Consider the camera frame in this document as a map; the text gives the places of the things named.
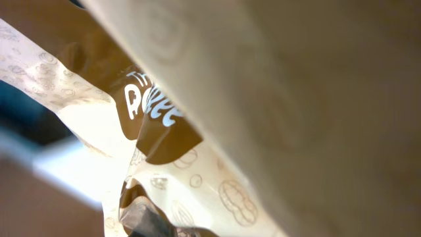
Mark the beige nut bag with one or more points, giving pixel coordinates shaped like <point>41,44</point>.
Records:
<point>233,118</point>

